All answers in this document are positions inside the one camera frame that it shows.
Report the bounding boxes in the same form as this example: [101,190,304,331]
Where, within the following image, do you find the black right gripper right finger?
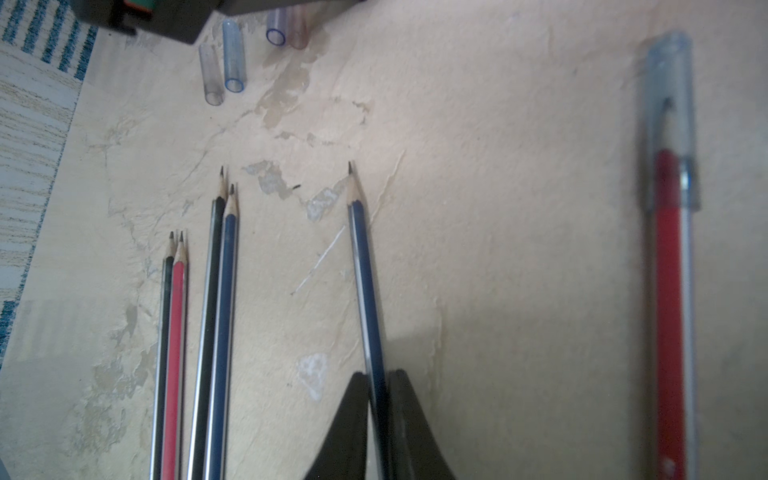
[388,369,455,480]

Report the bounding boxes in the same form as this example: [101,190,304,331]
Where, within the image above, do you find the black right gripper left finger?
[305,372,369,480]

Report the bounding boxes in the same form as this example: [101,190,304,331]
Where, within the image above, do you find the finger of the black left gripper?
[218,0,359,16]

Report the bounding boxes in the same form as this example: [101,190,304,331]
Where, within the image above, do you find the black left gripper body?
[70,0,220,44]

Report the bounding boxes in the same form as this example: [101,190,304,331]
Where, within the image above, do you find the purple clear pencil cap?
[266,8,289,47]

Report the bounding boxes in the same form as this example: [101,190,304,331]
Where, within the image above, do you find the blue clear pencil cap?
[222,19,246,93]

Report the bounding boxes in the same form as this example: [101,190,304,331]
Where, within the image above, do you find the pink clear pencil cap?
[287,4,309,50]

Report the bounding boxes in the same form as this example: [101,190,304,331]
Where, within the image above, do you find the blue pencil pink cap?
[203,184,239,480]

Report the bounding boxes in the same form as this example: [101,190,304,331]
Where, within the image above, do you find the black striped pencil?
[186,167,229,480]
[149,232,176,480]

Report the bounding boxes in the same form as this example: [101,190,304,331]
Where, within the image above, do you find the blue pencil orange cap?
[347,161,392,479]

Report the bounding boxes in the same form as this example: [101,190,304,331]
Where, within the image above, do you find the red striped pencil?
[160,231,187,480]

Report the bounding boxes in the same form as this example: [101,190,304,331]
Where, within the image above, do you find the red pencil blue cap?
[643,30,700,479]

